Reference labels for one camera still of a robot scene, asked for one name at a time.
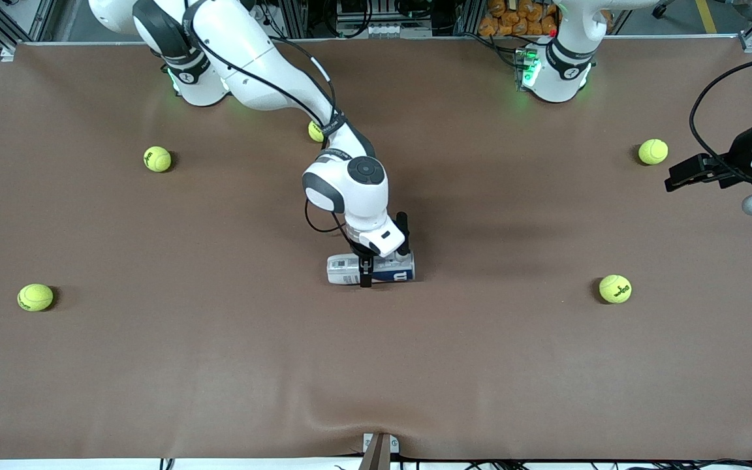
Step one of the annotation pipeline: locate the silver clamp bracket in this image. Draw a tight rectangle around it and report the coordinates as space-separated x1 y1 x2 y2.
362 432 400 470

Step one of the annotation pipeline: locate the white blue tennis ball can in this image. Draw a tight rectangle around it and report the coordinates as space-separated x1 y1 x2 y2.
327 251 416 285

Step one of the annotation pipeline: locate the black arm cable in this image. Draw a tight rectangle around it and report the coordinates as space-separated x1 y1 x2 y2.
183 0 351 234
689 52 752 185

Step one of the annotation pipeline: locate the aluminium frame post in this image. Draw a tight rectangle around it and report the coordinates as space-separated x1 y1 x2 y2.
458 0 484 37
281 0 308 39

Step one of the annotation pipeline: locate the grey electronics box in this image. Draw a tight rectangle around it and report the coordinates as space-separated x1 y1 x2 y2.
336 0 433 38

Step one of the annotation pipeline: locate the brown table cover sheet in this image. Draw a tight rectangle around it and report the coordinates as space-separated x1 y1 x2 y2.
0 36 752 461

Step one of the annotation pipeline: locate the pile of orange objects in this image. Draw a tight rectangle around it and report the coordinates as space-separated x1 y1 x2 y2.
478 0 612 37

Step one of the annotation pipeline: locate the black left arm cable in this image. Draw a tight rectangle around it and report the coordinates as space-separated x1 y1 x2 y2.
689 52 752 185

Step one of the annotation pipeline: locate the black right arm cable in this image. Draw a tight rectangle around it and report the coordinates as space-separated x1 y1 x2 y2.
183 0 351 234

